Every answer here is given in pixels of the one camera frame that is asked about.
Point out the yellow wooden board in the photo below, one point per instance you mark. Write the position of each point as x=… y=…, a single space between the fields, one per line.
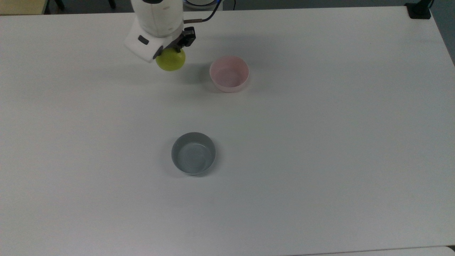
x=21 y=6

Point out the pink bowl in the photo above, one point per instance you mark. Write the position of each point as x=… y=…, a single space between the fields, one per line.
x=229 y=76

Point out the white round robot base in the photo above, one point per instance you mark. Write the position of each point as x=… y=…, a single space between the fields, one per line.
x=202 y=4

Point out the black table clamp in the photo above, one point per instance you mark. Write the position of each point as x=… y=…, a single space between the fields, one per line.
x=419 y=10

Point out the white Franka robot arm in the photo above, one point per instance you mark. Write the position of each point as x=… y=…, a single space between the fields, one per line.
x=158 y=17

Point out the grey bowl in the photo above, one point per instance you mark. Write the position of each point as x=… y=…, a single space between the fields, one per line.
x=193 y=156

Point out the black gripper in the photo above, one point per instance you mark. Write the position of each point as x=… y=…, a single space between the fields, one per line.
x=176 y=43

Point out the green pear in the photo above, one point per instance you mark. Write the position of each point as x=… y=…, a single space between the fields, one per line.
x=172 y=62

